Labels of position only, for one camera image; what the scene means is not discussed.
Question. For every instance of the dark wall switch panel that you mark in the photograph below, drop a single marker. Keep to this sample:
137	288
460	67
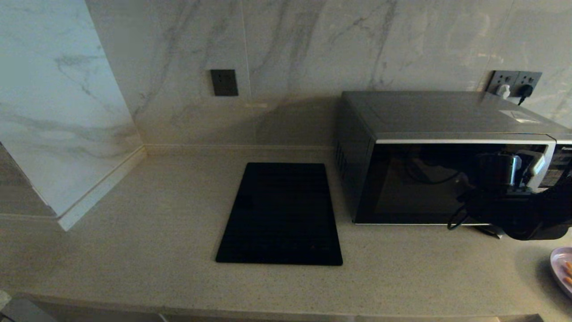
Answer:
224	82

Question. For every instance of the grey wall outlet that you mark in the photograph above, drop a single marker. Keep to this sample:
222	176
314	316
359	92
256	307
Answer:
532	78
500	78

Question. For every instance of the silver microwave oven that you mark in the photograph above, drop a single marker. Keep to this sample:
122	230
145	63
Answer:
424	112

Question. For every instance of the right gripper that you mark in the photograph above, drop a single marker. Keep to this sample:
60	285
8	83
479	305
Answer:
496	172

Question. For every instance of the black power plug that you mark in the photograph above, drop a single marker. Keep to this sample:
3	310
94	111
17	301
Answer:
525	91

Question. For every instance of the purple plate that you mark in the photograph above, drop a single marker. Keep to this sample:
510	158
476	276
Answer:
558	268

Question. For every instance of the white power plug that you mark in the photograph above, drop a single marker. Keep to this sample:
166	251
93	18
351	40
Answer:
503	91

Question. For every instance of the black induction cooktop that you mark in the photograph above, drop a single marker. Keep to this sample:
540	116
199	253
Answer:
281	214

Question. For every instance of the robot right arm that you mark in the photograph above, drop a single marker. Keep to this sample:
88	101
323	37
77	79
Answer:
527	214

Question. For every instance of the microwave oven door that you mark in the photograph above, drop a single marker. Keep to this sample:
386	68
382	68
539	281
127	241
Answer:
402	197

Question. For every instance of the orange french fry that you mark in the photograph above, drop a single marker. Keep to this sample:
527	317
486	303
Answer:
569	267
568	281

